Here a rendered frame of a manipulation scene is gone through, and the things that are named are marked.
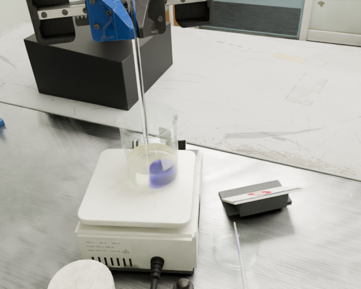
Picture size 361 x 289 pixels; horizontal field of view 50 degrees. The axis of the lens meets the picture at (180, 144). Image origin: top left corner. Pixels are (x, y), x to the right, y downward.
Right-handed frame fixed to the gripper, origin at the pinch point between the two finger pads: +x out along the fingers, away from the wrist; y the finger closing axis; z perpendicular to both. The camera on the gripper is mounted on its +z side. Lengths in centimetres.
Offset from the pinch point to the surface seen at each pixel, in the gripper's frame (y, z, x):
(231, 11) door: 112, -97, -276
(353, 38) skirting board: 193, -109, -217
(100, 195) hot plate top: -5.9, -17.4, 3.8
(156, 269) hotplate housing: -1.4, -22.7, 10.9
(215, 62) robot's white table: 22, -26, -42
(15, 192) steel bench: -18.4, -26.2, -9.7
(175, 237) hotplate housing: 1.0, -19.7, 9.6
